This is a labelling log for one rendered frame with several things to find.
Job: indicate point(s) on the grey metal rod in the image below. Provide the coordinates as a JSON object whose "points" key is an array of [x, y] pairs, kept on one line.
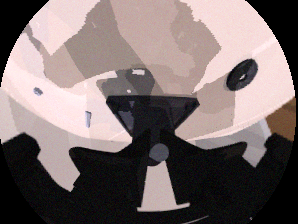
{"points": [[159, 152]]}

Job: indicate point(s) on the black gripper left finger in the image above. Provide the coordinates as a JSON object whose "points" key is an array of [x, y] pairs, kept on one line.
{"points": [[129, 165]]}

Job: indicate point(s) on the dark grey flat bar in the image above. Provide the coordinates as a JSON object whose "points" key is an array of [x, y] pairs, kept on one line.
{"points": [[87, 119]]}

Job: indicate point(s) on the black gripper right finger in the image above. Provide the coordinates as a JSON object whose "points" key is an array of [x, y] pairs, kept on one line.
{"points": [[188, 165]]}

